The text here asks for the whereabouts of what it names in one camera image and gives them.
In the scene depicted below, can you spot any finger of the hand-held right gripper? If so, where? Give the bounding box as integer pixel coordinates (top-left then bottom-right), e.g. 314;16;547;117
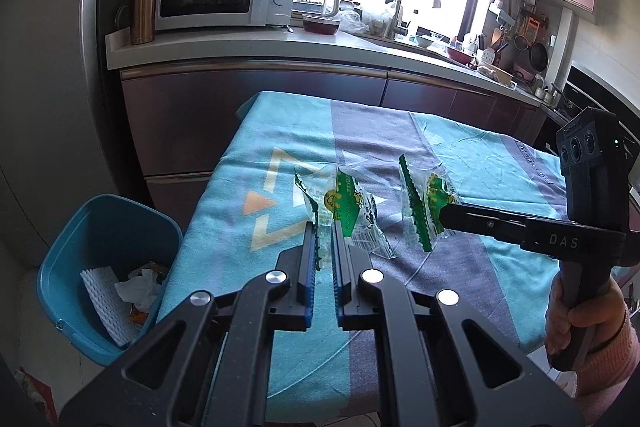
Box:
439;201;532;233
439;214;527;253

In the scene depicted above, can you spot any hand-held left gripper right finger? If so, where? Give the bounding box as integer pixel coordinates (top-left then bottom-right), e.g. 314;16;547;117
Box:
331;223;587;427

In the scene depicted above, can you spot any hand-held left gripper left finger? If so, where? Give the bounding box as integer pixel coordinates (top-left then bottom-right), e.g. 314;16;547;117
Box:
59;222;319;427

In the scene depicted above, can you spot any green printed clear wrapper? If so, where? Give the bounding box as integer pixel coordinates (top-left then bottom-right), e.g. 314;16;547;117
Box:
397;153;460;254
292;164;397;261

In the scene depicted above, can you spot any brown orange snack bag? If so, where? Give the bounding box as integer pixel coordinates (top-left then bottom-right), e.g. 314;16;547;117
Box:
145;261;172;284

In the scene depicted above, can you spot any white tissue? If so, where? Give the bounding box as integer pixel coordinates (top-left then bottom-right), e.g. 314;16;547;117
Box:
115;269;164;314

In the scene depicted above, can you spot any white foam fruit net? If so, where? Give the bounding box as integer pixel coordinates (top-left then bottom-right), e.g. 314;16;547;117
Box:
80;266;144;349

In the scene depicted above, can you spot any blue plastic trash bin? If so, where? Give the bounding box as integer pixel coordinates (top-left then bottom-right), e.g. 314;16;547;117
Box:
37;193;185;368

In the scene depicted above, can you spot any person's right forearm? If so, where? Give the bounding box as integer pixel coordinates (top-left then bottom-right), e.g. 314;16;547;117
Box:
575;307;640;427

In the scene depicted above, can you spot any person's right hand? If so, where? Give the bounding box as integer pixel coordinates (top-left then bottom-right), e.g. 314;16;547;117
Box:
545;277;629;359

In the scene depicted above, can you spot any steel pot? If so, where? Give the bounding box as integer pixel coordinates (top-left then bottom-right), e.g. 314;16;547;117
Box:
532;77;561;100

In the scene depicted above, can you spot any black frying pan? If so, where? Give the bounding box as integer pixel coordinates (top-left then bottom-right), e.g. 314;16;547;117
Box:
529;43;550;73

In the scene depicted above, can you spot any blue grey printed tablecloth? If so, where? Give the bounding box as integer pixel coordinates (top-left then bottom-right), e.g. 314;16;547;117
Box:
160;91;577;414

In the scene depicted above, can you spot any beige dish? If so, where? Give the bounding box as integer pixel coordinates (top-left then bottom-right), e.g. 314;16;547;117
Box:
477;62;516;86

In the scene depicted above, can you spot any hanging utensil rack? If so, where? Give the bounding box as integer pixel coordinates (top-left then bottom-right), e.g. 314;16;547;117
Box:
487;0;552;74

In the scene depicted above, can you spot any brown kitchen counter cabinet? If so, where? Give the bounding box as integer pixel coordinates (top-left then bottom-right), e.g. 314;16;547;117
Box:
105;26;562;229

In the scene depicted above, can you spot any kitchen sink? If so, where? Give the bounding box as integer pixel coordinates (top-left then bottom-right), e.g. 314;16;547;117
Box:
395;34;452;58

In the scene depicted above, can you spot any steel kitchen faucet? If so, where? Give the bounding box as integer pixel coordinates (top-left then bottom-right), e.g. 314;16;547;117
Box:
387;0;442;39

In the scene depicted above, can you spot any clear plastic bag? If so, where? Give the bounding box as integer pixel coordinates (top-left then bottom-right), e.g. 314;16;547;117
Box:
340;6;397;38

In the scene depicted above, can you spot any dark red food container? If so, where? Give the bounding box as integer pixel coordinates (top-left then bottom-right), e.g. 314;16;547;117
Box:
301;13;342;36

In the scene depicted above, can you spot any red green package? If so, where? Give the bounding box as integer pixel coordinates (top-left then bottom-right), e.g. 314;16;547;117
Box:
19;366;54;409

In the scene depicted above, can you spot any copper travel mug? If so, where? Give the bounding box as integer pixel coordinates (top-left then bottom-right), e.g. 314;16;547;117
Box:
130;0;163;46

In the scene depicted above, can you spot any grey refrigerator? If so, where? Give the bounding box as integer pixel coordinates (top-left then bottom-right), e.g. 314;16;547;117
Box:
0;0;132;268

